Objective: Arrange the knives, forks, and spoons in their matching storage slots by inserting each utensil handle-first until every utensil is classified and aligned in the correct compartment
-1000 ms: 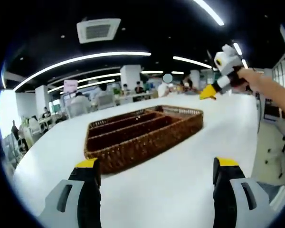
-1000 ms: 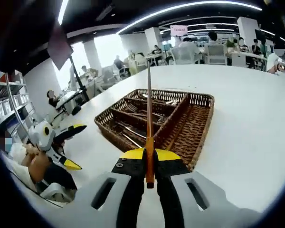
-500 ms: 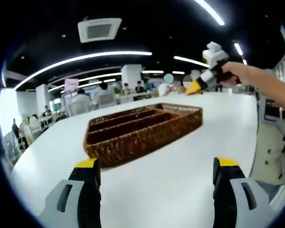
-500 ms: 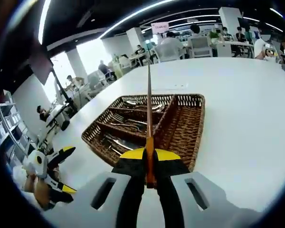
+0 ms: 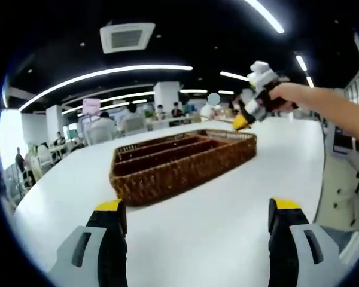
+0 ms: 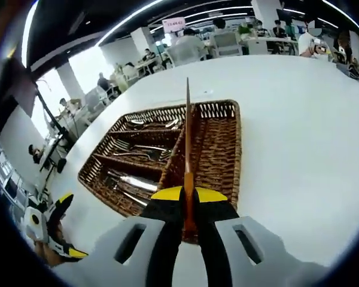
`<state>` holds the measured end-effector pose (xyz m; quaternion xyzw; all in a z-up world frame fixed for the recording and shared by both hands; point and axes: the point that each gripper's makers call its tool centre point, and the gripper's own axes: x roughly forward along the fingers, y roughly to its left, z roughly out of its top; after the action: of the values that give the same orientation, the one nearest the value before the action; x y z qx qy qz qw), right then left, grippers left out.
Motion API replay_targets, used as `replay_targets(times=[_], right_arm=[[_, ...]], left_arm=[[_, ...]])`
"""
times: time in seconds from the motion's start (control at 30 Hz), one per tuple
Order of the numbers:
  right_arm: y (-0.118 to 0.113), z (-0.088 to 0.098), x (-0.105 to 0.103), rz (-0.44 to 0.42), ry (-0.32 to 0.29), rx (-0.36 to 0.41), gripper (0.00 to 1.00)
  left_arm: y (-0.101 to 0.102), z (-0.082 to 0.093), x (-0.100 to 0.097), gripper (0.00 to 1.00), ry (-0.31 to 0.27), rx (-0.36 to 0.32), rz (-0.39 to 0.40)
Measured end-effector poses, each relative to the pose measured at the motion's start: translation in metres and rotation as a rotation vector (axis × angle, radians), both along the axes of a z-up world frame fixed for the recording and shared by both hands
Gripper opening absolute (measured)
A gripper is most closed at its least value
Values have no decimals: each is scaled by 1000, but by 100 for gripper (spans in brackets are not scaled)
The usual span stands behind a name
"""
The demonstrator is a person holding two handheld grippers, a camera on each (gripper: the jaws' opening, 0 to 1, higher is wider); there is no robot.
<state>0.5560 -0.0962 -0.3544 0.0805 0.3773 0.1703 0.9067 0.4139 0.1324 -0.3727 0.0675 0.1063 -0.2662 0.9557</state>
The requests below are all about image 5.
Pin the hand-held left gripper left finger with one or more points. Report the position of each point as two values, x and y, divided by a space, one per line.
113 248

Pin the ceiling air conditioner unit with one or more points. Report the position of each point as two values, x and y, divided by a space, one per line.
127 37

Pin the dark blue monitor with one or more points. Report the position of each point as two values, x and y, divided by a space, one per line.
345 140

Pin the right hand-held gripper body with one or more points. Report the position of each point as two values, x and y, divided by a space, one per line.
266 77

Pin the pink hanging sign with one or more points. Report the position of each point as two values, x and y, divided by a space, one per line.
91 107

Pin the long curved ceiling light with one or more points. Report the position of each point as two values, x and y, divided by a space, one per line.
122 69

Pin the straight ceiling light strip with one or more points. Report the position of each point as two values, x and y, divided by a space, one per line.
266 16

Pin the brown wicker storage tray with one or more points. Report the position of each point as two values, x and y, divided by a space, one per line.
179 176

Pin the green potted plant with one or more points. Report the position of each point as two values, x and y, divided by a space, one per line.
149 116

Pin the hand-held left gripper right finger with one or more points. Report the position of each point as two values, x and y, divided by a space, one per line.
282 248

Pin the white office chair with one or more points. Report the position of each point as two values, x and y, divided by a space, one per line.
134 126

